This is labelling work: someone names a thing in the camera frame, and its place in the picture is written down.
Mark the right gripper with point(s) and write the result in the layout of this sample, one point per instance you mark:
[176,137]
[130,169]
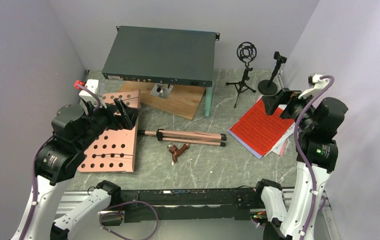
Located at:
[284,96]

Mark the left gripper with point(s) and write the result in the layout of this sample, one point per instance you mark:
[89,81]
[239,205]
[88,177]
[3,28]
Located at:
[130,114]

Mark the black round-base mic stand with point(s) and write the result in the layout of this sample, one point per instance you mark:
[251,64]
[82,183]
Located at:
[268,87]

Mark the red sheet music page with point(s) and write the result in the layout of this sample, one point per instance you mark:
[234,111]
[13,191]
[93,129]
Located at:
[259,131]

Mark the pink music stand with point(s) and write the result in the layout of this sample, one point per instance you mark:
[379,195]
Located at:
[115,151]

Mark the pink sheet music page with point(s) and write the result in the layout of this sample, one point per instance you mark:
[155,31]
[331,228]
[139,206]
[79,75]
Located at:
[283,148]

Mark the lavender sheet music page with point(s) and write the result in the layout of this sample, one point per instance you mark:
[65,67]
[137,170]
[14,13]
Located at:
[257,155]

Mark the black tripod mic stand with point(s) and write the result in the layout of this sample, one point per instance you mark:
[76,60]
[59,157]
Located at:
[246,53]

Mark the white sheet music page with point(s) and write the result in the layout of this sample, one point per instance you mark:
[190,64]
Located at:
[277,146]

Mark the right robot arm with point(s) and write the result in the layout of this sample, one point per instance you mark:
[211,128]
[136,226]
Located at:
[317,152]

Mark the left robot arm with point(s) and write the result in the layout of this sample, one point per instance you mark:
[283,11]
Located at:
[75,128]

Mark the brown plastic faucet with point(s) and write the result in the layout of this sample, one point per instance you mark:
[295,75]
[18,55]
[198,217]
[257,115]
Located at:
[176,152]

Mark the wooden board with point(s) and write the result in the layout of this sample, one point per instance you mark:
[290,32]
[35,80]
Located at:
[183,100]

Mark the dark rack audio unit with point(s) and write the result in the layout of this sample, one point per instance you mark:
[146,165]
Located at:
[162,56]

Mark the metal bracket under unit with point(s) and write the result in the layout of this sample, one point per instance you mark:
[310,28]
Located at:
[161,90]

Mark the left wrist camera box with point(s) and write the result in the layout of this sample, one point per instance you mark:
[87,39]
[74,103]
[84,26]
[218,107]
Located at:
[88,94]

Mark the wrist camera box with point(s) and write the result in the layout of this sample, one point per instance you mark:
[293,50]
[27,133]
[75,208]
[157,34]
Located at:
[88,94]
[316,84]

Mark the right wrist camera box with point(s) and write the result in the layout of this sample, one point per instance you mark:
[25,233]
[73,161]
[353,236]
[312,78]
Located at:
[316,84]

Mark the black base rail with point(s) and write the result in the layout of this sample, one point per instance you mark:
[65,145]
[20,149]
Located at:
[133,206]

